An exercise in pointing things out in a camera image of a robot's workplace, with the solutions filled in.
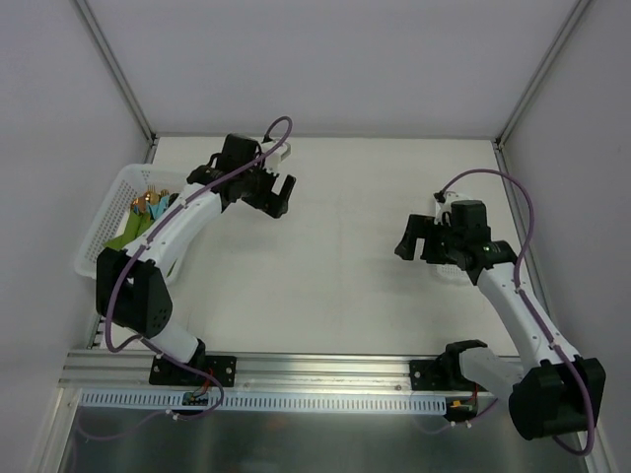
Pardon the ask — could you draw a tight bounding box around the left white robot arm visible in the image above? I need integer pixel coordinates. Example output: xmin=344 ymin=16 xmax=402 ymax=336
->
xmin=96 ymin=134 xmax=296 ymax=386

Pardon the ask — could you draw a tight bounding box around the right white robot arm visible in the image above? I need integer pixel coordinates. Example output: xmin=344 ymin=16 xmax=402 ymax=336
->
xmin=394 ymin=200 xmax=606 ymax=440

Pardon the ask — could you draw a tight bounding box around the light blue rolled napkin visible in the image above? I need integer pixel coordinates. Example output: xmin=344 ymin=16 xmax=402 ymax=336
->
xmin=147 ymin=193 xmax=178 ymax=221

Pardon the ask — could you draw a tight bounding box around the green rolled napkin bundle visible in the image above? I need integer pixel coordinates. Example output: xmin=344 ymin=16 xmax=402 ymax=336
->
xmin=104 ymin=211 xmax=154 ymax=250

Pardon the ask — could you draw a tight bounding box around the white narrow utensil tray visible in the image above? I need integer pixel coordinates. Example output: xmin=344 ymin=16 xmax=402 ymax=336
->
xmin=431 ymin=194 xmax=469 ymax=286

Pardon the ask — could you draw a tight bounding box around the gold cutlery in basket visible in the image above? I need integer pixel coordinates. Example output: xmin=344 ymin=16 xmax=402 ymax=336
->
xmin=130 ymin=185 xmax=170 ymax=215

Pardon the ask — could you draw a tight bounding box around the white perforated basket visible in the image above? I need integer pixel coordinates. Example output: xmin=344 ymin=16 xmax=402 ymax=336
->
xmin=74 ymin=164 xmax=186 ymax=280

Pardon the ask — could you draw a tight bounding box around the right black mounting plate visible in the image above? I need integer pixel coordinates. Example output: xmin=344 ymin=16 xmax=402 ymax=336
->
xmin=408 ymin=357 xmax=487 ymax=392

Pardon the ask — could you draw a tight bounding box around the black mounting plate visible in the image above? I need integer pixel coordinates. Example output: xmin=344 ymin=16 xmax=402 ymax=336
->
xmin=408 ymin=357 xmax=487 ymax=392
xmin=148 ymin=355 xmax=238 ymax=387

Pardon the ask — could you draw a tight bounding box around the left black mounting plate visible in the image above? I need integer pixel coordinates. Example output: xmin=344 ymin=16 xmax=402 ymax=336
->
xmin=148 ymin=355 xmax=238 ymax=387

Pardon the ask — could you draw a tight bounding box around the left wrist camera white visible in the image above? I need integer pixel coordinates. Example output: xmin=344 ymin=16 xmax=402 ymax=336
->
xmin=261 ymin=141 xmax=291 ymax=174

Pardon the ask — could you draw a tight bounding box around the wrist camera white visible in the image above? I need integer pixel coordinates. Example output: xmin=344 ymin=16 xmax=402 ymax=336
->
xmin=261 ymin=141 xmax=291 ymax=174
xmin=434 ymin=192 xmax=454 ymax=225

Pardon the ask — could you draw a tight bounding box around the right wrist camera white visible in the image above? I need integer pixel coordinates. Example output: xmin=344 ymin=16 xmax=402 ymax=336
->
xmin=434 ymin=192 xmax=454 ymax=225

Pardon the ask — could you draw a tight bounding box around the white slotted cable duct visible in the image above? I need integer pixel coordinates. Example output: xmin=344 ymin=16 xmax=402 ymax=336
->
xmin=80 ymin=389 xmax=448 ymax=416

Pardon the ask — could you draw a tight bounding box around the left aluminium frame post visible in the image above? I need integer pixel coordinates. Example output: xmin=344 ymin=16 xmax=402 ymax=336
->
xmin=72 ymin=0 xmax=156 ymax=144

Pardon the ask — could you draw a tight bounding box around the aluminium frame post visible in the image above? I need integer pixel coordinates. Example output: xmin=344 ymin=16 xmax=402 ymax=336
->
xmin=72 ymin=0 xmax=156 ymax=144
xmin=495 ymin=0 xmax=594 ymax=149

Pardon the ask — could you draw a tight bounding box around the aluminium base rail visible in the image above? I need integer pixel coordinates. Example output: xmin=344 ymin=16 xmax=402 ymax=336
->
xmin=58 ymin=349 xmax=433 ymax=395

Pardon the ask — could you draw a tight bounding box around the right aluminium frame post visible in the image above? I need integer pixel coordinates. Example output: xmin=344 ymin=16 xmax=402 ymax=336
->
xmin=495 ymin=0 xmax=594 ymax=149

